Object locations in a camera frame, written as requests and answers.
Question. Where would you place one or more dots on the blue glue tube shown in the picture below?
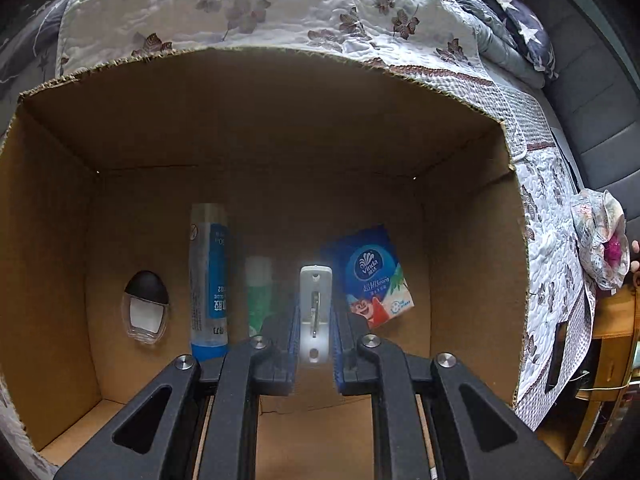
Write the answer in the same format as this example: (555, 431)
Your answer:
(207, 280)

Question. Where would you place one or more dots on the grey upholstered headboard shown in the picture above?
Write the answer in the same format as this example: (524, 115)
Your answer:
(600, 110)

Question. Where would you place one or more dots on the magenta fabric piece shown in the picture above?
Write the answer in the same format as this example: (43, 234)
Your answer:
(616, 250)

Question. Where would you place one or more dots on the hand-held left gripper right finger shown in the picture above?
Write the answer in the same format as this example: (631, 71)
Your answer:
(350, 365)

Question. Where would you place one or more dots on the green and white tube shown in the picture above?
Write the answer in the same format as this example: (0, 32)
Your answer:
(260, 290)

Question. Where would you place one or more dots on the small black phone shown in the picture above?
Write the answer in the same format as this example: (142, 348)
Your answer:
(556, 360)

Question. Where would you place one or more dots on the blue tissue pack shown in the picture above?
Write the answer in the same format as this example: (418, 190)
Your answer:
(372, 270)

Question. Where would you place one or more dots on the floral cloth bundle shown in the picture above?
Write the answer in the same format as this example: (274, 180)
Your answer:
(592, 245)

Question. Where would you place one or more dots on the white plastic hook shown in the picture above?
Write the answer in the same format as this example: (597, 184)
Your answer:
(315, 290)

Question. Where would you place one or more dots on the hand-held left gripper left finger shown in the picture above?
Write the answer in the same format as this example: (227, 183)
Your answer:
(280, 360)

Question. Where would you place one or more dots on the clear black-capped bottle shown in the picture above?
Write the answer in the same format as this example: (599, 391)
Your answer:
(145, 310)

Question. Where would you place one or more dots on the grey duvet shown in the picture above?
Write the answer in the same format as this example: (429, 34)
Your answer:
(500, 50)

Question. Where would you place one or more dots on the brown cardboard box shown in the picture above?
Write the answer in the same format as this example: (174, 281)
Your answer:
(300, 135)

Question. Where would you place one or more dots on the navy star print pillow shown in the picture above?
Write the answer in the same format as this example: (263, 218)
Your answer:
(525, 25)

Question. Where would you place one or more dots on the wooden nightstand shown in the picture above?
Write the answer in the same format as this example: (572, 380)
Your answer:
(615, 320)

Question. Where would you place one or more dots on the large floral quilted bedspread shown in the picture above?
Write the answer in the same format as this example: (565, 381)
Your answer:
(545, 240)

